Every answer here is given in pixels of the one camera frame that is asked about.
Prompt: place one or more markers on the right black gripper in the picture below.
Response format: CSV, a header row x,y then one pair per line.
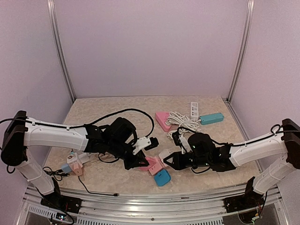
x,y
177,156

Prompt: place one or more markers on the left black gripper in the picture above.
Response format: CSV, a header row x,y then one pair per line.
x,y
140,158

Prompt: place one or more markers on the small white plug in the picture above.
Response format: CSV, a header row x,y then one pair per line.
x,y
163,154

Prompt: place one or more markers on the pink socket adapter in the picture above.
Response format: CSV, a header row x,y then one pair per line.
x,y
155,165

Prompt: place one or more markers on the blue plug adapter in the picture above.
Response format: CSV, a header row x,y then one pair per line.
x,y
162,178

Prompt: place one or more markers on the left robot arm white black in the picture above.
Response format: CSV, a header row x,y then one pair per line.
x,y
119,139

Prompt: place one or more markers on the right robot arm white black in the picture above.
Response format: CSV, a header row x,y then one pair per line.
x,y
200,150

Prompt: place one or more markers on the pink triangular socket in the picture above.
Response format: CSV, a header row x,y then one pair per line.
x,y
162,118

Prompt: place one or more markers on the pink charger plug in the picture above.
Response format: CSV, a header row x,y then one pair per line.
x,y
77,168

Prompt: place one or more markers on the white cube socket adapter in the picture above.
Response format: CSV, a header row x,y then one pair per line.
x,y
72,158

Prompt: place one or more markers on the teal power strip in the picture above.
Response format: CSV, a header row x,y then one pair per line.
x,y
211,118

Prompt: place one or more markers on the white power strip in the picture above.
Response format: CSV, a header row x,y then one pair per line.
x,y
194,111

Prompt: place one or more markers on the white usb charger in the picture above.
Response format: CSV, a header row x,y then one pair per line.
x,y
84,158

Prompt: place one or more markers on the light blue charger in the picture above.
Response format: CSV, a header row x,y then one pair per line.
x,y
66,168

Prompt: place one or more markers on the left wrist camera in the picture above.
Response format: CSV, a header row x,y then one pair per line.
x,y
145,143

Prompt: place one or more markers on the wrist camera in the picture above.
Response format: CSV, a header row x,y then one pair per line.
x,y
145,143
181,141

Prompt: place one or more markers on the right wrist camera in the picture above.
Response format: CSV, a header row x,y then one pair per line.
x,y
181,141

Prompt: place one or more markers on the front aluminium rail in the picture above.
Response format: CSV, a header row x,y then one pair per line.
x,y
199,208

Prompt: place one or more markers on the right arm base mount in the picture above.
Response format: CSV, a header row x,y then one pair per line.
x,y
247,200

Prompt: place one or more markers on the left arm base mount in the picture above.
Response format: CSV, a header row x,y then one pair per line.
x,y
61,202

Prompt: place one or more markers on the right aluminium frame post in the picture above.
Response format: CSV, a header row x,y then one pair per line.
x,y
242,50

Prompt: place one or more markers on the aluminium frame post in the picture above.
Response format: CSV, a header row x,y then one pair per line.
x,y
59,49
242,50

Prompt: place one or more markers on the left aluminium frame post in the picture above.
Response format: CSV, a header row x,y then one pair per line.
x,y
59,49

